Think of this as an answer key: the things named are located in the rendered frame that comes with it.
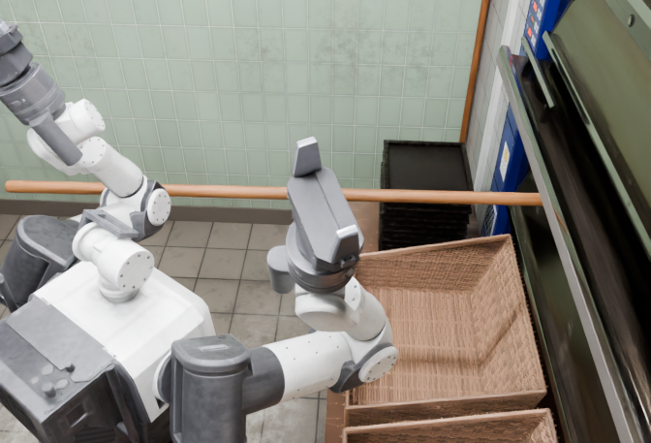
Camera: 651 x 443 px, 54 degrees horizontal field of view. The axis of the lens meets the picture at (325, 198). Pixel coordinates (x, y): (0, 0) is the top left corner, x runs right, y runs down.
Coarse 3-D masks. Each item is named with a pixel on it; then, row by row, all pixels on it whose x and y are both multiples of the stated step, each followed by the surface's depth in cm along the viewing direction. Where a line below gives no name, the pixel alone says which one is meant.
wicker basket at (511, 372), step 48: (480, 240) 191; (384, 288) 207; (432, 288) 206; (480, 288) 200; (432, 336) 192; (480, 336) 191; (528, 336) 162; (384, 384) 179; (432, 384) 180; (480, 384) 180; (528, 384) 156
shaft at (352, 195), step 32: (32, 192) 152; (64, 192) 151; (96, 192) 151; (192, 192) 150; (224, 192) 149; (256, 192) 149; (352, 192) 148; (384, 192) 148; (416, 192) 148; (448, 192) 148; (480, 192) 148; (512, 192) 148
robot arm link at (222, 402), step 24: (264, 360) 92; (192, 384) 86; (216, 384) 85; (240, 384) 87; (264, 384) 90; (192, 408) 86; (216, 408) 85; (240, 408) 88; (264, 408) 93; (192, 432) 86; (216, 432) 86; (240, 432) 88
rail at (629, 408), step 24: (504, 48) 155; (528, 120) 130; (552, 168) 118; (552, 192) 112; (576, 240) 102; (576, 264) 99; (600, 312) 91; (600, 336) 89; (624, 360) 85; (624, 384) 81; (624, 408) 80; (648, 432) 76
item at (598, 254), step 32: (544, 64) 157; (512, 96) 142; (544, 128) 133; (576, 128) 135; (576, 160) 125; (544, 192) 116; (576, 192) 116; (608, 192) 118; (576, 224) 109; (608, 224) 111; (608, 256) 104; (640, 256) 105; (576, 288) 98; (608, 288) 98; (640, 288) 99; (640, 320) 94; (640, 352) 89; (608, 384) 85; (640, 384) 84
